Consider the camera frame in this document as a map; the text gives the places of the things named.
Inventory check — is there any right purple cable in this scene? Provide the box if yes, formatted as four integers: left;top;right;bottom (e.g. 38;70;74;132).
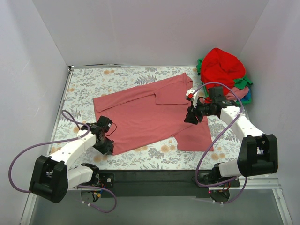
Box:
191;82;248;204

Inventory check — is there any blue t shirt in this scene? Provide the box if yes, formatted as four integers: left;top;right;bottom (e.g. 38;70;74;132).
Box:
242;88;252;102

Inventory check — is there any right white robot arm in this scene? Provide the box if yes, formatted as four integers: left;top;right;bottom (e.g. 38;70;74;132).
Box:
184;86;278;187

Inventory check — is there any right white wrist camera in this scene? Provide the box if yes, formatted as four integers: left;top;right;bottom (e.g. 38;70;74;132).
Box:
186;89;199;106

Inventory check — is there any pink t shirt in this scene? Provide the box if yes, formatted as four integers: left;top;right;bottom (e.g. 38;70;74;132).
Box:
93;73;212;155
225;87;249;101

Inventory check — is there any floral table mat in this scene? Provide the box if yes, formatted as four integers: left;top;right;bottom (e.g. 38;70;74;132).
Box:
63;67;240;170

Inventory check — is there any aluminium frame rail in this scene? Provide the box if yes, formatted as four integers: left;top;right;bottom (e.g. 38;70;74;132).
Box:
29;169;282;192

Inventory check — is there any green plastic basket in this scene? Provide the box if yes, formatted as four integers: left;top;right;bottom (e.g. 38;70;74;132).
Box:
196;58;253;105

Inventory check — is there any green t shirt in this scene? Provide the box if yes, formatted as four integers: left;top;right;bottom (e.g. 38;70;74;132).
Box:
234;75;253;90

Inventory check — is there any red t shirt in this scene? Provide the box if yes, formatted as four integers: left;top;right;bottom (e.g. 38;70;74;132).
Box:
200;48;246;89

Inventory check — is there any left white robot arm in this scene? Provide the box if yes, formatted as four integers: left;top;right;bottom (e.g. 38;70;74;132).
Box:
29;116;114;203

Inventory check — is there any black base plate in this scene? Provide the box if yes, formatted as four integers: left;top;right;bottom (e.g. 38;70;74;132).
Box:
77;169;241;199

